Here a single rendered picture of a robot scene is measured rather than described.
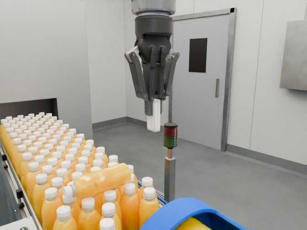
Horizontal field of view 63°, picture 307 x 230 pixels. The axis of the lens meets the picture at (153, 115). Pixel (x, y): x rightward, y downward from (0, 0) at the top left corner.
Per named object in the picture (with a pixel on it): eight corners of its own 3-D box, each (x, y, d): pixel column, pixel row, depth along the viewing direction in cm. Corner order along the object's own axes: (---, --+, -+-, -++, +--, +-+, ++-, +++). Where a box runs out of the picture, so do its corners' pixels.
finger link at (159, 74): (149, 46, 53) (155, 46, 54) (150, 98, 56) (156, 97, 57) (161, 46, 50) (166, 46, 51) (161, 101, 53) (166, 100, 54)
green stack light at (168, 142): (169, 148, 108) (169, 138, 107) (160, 144, 113) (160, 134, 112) (180, 145, 112) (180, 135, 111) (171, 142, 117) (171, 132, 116)
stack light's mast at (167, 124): (169, 161, 110) (169, 127, 106) (160, 157, 115) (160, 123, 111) (179, 158, 114) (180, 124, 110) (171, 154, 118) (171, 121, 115)
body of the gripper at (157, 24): (158, 19, 55) (158, 62, 57) (125, 16, 50) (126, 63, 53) (182, 15, 50) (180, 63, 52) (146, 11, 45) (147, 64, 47)
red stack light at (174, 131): (169, 138, 107) (169, 129, 106) (160, 134, 112) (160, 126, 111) (180, 135, 111) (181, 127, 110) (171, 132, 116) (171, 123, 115)
